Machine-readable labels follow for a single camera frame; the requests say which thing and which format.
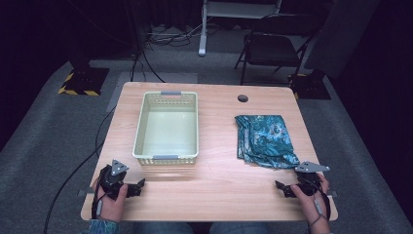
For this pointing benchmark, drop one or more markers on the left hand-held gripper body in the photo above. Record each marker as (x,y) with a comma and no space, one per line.
(113,178)

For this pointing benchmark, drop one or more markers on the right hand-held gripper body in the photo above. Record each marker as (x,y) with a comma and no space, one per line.
(310,180)

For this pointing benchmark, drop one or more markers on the person's right hand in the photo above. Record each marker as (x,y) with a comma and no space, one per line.
(308,204)

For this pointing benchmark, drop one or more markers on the person's left hand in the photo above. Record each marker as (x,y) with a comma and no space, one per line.
(113,206)

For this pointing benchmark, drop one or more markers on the teal patterned folded cloth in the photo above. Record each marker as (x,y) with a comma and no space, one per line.
(264,139)

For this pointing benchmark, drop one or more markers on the pale green plastic basket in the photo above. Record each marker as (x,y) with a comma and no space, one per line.
(168,130)

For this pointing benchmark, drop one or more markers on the black base with hazard stripes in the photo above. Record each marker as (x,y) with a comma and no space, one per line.
(311,86)
(86,81)

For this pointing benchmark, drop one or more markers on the black folding chair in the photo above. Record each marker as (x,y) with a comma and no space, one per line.
(272,48)

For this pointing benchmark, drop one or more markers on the grey leaning panel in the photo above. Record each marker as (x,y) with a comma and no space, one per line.
(341,35)

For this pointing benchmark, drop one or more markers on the white metal stand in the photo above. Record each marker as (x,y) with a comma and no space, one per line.
(207,19)

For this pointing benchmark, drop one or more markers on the grey table bracket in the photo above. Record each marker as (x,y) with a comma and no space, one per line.
(333,194)
(85,193)

